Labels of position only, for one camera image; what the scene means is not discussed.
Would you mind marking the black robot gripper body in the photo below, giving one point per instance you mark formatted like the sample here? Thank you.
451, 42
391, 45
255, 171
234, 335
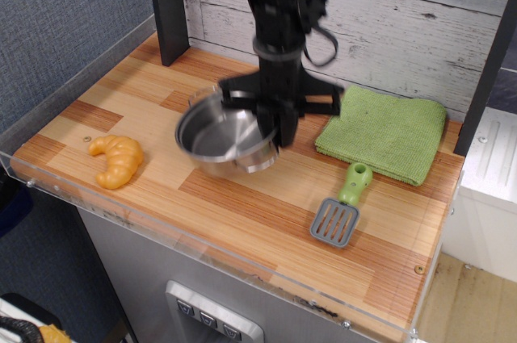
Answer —
281, 86

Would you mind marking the grey metal cabinet front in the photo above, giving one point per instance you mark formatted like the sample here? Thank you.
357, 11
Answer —
140, 262

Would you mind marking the yellow object bottom left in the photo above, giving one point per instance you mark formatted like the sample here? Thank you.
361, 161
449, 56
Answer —
52, 334

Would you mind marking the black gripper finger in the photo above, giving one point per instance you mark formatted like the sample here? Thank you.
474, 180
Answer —
287, 125
267, 122

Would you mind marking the dark grey right post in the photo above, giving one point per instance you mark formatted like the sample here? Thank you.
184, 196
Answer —
493, 64

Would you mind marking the dark grey post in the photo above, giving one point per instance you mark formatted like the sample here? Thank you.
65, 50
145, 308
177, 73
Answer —
171, 27
493, 64

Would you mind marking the dark grey left post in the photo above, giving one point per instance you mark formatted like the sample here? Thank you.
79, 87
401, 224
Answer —
171, 27

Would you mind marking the silver dispenser button panel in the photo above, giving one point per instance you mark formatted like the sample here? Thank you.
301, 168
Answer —
210, 314

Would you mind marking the green folded cloth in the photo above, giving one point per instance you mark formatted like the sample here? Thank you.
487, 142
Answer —
396, 137

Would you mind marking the small stainless steel pot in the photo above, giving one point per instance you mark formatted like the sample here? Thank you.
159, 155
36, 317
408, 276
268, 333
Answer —
221, 140

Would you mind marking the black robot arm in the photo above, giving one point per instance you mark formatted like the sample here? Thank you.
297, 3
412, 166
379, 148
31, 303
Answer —
281, 28

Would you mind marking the white cabinet at right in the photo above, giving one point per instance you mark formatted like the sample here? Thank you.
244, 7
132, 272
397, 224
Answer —
481, 229

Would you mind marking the clear acrylic table guard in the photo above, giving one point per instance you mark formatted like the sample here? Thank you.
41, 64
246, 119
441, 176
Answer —
238, 248

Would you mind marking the green grey toy spatula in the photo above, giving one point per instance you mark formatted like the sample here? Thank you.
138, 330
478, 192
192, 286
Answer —
336, 218

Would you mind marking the orange plastic croissant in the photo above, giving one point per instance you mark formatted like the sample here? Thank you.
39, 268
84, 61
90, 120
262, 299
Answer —
123, 157

